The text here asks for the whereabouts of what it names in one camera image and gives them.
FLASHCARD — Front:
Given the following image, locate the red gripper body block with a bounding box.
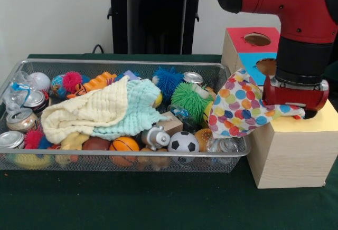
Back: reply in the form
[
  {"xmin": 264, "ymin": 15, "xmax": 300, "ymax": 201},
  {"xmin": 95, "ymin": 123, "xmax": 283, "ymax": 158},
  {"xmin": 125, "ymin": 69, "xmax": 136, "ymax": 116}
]
[{"xmin": 262, "ymin": 75, "xmax": 330, "ymax": 112}]

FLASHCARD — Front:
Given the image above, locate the dark green table cloth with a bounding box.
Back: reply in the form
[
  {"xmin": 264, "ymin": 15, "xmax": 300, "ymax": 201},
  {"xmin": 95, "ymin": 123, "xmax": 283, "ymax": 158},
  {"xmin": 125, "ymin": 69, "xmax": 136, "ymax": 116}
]
[{"xmin": 0, "ymin": 53, "xmax": 338, "ymax": 230}]

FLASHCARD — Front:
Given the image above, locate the grey toy robot figure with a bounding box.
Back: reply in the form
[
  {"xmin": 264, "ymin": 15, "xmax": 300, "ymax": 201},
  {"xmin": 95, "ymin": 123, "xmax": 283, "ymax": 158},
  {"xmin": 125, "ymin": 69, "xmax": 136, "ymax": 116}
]
[{"xmin": 141, "ymin": 124, "xmax": 171, "ymax": 151}]

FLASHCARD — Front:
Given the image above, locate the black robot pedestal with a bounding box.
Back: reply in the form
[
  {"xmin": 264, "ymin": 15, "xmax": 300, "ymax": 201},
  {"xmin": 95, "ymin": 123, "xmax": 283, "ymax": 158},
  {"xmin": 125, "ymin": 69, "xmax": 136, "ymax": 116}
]
[{"xmin": 101, "ymin": 0, "xmax": 213, "ymax": 55}]

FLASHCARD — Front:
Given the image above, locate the wooden box with three holes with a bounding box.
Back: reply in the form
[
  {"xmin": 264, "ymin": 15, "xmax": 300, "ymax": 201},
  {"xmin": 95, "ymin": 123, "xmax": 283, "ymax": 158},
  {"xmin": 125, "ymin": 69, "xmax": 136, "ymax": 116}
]
[{"xmin": 221, "ymin": 26, "xmax": 338, "ymax": 188}]

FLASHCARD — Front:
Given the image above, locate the small orange basketball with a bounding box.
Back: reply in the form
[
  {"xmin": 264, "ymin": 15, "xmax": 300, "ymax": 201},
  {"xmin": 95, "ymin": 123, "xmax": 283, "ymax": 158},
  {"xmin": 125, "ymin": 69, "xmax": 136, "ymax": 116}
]
[{"xmin": 109, "ymin": 136, "xmax": 140, "ymax": 152}]

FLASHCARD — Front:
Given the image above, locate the colourful butterfly print cloth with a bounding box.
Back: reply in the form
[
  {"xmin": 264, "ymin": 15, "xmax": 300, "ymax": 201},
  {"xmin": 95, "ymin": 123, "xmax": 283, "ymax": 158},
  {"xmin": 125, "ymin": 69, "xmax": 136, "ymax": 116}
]
[{"xmin": 208, "ymin": 68, "xmax": 307, "ymax": 140}]

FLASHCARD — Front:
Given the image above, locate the white baseball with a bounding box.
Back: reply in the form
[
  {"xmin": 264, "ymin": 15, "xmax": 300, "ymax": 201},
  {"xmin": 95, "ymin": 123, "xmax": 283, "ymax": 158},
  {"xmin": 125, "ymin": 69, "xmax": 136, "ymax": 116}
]
[{"xmin": 27, "ymin": 72, "xmax": 51, "ymax": 92}]

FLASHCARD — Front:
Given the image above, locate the shallow clear plastic bin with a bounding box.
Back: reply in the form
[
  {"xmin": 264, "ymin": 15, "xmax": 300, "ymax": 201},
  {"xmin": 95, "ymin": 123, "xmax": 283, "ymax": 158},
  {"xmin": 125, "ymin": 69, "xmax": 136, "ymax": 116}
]
[{"xmin": 0, "ymin": 58, "xmax": 251, "ymax": 173}]

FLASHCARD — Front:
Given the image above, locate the blue spiky ball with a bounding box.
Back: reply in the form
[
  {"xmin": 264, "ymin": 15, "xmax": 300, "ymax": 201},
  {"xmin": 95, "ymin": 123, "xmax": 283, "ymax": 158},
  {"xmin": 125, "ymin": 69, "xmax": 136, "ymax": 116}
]
[{"xmin": 152, "ymin": 66, "xmax": 185, "ymax": 101}]

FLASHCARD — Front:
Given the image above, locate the cream waffle cloth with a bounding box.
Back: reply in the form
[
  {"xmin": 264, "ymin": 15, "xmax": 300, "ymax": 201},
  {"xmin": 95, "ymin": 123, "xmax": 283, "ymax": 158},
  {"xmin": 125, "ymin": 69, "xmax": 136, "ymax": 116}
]
[{"xmin": 41, "ymin": 75, "xmax": 130, "ymax": 145}]

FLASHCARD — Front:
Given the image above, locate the green spiky ball with eyes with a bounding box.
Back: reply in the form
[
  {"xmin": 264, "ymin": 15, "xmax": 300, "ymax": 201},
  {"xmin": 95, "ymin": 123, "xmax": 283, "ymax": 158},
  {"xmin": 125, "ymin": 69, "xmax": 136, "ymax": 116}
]
[{"xmin": 171, "ymin": 82, "xmax": 214, "ymax": 122}]

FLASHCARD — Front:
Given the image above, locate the small soccer ball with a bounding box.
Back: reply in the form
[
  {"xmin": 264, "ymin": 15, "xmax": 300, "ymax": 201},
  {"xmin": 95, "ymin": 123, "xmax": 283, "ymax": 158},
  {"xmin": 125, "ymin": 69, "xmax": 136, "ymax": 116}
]
[{"xmin": 167, "ymin": 131, "xmax": 200, "ymax": 153}]

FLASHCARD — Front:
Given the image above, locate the light blue cloth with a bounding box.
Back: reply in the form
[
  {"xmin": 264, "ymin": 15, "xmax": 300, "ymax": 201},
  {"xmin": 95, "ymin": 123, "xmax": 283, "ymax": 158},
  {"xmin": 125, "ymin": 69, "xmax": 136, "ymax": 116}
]
[{"xmin": 91, "ymin": 79, "xmax": 171, "ymax": 141}]

